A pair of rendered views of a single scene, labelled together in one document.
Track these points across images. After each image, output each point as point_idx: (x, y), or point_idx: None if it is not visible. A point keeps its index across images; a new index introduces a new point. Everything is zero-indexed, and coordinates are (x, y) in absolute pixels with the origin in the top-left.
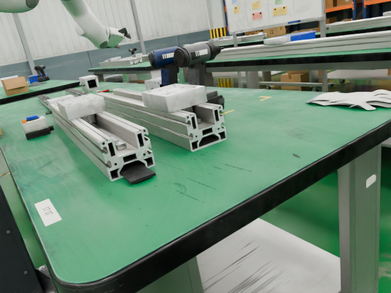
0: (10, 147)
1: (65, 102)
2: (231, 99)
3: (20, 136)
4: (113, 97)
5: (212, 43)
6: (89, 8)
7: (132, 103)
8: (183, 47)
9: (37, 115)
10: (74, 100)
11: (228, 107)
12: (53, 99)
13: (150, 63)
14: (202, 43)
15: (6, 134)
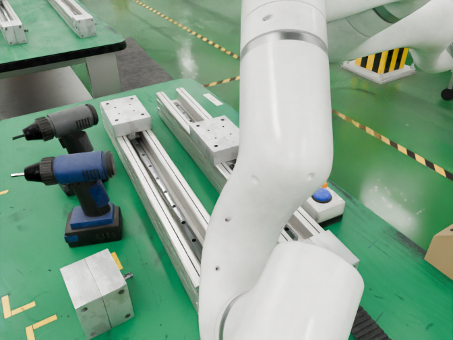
0: (328, 187)
1: (234, 131)
2: (19, 219)
3: (355, 226)
4: (193, 191)
5: (35, 119)
6: (234, 168)
7: (162, 147)
8: (83, 104)
9: (313, 194)
10: (224, 131)
11: (52, 186)
12: (338, 254)
13: (114, 164)
14: (52, 112)
15: (416, 258)
